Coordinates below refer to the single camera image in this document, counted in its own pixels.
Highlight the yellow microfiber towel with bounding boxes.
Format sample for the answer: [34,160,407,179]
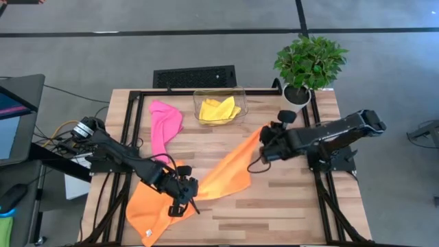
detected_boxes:
[198,96,242,125]

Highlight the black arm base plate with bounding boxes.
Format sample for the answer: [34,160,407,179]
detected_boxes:
[88,146,139,174]
[306,145,358,173]

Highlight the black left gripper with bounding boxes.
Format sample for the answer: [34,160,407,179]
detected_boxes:
[149,164,193,218]

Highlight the green cloth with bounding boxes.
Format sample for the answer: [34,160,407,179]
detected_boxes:
[0,215,14,247]

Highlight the black right camera cable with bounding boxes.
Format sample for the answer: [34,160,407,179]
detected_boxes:
[246,154,272,174]

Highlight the black computer mouse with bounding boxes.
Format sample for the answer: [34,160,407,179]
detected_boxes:
[0,183,29,214]

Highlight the black desk edge bar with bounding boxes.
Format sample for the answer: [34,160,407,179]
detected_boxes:
[29,142,93,183]

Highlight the white paper sheet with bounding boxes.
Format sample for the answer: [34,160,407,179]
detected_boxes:
[64,152,93,201]

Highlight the black perforated floor box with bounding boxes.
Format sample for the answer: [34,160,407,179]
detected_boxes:
[152,64,237,89]

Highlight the yellow cable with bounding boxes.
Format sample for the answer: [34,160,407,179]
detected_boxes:
[43,119,80,148]

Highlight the black camera cable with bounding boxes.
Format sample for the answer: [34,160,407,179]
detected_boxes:
[137,153,179,172]
[246,154,272,174]

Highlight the black metal stand base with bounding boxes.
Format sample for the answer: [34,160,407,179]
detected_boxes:
[406,119,439,150]

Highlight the clear plastic bin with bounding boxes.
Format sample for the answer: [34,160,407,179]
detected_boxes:
[192,85,249,128]

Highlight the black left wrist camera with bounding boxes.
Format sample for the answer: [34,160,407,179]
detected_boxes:
[187,176,201,202]

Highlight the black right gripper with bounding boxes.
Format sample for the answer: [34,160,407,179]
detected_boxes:
[262,109,302,164]

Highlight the orange cloth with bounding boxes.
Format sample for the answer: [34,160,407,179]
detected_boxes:
[77,88,373,247]

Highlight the black floor cable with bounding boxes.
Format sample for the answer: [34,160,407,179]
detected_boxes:
[43,84,110,104]

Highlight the black left camera cable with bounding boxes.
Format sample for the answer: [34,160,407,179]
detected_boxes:
[137,153,179,172]

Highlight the grey computer monitor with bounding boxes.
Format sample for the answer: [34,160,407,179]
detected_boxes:
[0,73,46,167]

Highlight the pink microfiber towel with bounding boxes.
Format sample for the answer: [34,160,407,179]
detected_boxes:
[148,99,185,165]

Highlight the black cable bundle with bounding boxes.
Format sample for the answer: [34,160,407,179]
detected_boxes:
[34,126,90,155]

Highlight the green plant in white pot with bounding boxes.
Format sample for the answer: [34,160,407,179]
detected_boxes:
[273,33,350,116]

